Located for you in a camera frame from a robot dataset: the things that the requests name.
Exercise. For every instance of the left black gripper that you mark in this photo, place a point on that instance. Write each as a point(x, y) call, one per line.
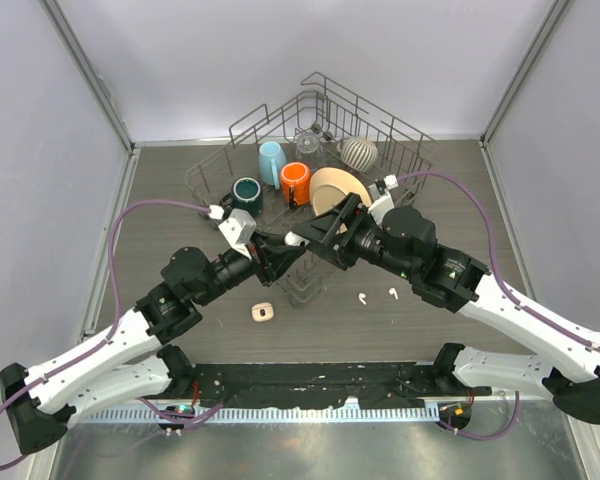
point(270, 259)

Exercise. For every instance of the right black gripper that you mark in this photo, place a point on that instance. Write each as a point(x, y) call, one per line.
point(353, 214)

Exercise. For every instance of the white earbud charging case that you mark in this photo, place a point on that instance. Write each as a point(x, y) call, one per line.
point(295, 240)

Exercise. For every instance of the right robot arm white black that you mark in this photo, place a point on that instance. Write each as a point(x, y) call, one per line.
point(563, 364)

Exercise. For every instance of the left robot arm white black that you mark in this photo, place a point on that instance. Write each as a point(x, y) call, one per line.
point(39, 397)

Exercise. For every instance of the beige plate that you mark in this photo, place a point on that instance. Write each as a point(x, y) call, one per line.
point(329, 185)

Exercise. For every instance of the orange mug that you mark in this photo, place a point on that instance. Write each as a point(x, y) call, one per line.
point(295, 181)

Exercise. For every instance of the dark green mug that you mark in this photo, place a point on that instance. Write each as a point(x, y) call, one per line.
point(245, 194)

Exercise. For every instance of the striped ceramic mug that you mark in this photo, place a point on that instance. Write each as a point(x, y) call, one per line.
point(358, 153)

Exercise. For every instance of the clear glass cup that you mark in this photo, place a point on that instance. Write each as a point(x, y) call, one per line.
point(309, 150)

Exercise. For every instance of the light blue mug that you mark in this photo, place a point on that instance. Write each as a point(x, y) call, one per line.
point(272, 159)

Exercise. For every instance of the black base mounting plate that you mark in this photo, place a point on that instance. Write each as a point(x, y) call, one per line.
point(318, 386)

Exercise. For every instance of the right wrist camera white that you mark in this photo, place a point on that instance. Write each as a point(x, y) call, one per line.
point(382, 202)

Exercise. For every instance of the grey wire dish rack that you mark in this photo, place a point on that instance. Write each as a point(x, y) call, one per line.
point(333, 112)

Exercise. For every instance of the white slotted cable duct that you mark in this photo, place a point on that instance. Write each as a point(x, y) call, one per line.
point(349, 413)

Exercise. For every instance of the aluminium frame post right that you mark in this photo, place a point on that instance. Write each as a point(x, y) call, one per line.
point(551, 22)

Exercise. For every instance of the aluminium frame post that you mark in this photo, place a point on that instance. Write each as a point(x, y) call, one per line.
point(93, 79)
point(551, 22)

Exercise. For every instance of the aluminium frame post left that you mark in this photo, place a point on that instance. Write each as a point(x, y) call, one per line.
point(93, 79)

